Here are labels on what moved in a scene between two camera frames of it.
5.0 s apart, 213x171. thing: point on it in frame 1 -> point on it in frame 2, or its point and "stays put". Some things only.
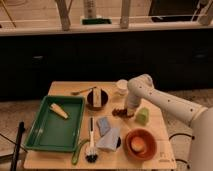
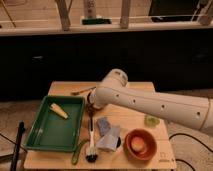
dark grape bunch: [123, 112] -> [90, 109]
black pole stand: [21, 129] stays put
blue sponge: [103, 125] stays put
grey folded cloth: [108, 141] stays put
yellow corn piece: [58, 110] stays put
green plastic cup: [142, 116] -> [151, 121]
